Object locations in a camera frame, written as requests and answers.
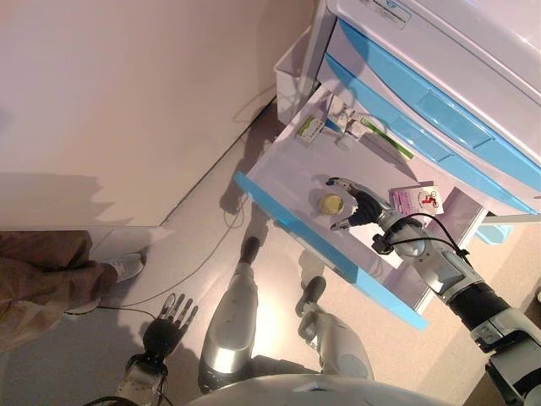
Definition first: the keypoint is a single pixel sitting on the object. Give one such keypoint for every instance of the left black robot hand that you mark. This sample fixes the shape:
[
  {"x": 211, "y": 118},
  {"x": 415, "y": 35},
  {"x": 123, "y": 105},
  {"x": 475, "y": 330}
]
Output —
[{"x": 162, "y": 334}]

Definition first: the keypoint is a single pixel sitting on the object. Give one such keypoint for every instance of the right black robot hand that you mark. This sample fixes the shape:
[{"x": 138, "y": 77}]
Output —
[{"x": 367, "y": 207}]

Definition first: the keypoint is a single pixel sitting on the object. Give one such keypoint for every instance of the clear capsule bottle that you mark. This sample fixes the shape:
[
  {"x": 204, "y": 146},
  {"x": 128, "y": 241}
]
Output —
[{"x": 331, "y": 204}]

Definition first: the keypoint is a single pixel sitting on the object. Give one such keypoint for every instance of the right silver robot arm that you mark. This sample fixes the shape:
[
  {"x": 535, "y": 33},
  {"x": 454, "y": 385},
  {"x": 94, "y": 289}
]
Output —
[{"x": 456, "y": 275}]

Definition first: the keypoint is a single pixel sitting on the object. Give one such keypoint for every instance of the pink medicine box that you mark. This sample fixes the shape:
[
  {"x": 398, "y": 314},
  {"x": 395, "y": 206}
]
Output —
[{"x": 416, "y": 199}]

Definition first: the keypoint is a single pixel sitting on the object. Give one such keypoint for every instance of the long green-white medicine box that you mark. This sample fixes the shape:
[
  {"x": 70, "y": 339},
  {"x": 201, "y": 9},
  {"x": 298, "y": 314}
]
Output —
[{"x": 389, "y": 137}]

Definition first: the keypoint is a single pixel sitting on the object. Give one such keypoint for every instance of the small green-white medicine box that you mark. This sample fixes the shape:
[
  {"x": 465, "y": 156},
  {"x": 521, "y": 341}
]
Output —
[{"x": 310, "y": 130}]

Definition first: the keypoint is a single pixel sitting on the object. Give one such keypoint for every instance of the left silver robot leg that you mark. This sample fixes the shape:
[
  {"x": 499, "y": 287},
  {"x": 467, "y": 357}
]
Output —
[{"x": 230, "y": 321}]

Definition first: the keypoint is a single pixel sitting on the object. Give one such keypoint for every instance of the silver robot leg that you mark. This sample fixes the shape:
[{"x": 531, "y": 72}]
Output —
[
  {"x": 230, "y": 321},
  {"x": 338, "y": 334}
]

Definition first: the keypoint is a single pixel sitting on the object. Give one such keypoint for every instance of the white shoe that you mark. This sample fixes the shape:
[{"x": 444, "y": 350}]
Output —
[
  {"x": 127, "y": 267},
  {"x": 82, "y": 306}
]

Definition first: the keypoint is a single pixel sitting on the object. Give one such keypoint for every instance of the person's leg brown trousers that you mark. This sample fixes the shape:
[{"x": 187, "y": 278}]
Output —
[{"x": 46, "y": 283}]

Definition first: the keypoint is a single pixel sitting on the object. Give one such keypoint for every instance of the right silver robot leg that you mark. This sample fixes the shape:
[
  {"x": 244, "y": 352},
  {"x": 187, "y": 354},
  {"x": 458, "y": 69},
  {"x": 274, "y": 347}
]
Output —
[{"x": 338, "y": 334}]

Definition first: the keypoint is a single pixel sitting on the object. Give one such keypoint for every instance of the grey robot torso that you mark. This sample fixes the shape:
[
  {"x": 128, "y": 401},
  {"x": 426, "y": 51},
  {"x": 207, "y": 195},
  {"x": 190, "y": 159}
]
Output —
[{"x": 304, "y": 391}]

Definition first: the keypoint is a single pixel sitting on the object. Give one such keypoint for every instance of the white side bin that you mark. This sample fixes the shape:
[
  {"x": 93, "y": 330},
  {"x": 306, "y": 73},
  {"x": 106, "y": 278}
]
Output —
[{"x": 291, "y": 72}]

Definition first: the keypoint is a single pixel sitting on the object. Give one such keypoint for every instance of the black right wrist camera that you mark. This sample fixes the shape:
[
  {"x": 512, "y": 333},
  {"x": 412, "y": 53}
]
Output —
[{"x": 382, "y": 244}]

